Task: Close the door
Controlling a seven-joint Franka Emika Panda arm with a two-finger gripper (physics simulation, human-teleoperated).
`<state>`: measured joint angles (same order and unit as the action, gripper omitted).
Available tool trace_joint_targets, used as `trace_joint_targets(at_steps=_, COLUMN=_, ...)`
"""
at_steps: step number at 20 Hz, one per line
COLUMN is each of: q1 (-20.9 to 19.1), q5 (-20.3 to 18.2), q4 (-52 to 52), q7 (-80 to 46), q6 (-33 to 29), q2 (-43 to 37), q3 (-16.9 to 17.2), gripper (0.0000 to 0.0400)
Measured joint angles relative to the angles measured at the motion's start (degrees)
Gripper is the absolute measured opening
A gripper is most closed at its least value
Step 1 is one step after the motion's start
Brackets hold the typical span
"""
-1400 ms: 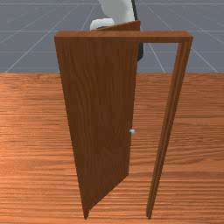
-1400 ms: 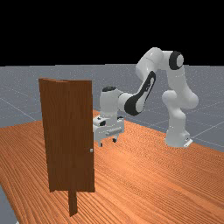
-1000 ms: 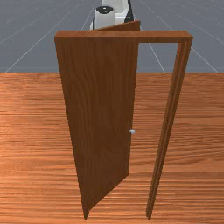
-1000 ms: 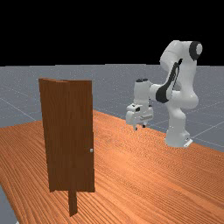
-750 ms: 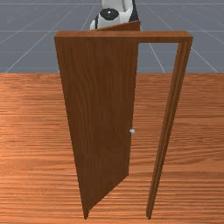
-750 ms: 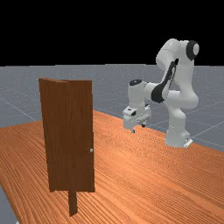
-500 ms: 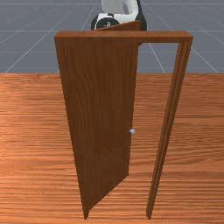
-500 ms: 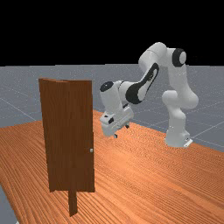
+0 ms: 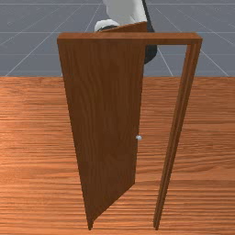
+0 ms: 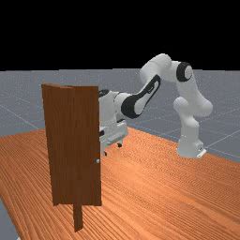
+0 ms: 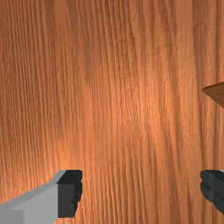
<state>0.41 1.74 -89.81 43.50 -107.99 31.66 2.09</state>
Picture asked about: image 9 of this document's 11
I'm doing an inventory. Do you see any brown wooden door leaf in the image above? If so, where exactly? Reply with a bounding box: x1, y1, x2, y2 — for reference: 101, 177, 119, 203
60, 21, 149, 224

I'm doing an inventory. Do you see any brown wooden door frame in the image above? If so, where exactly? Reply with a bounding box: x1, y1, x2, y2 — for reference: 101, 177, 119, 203
56, 32, 204, 231

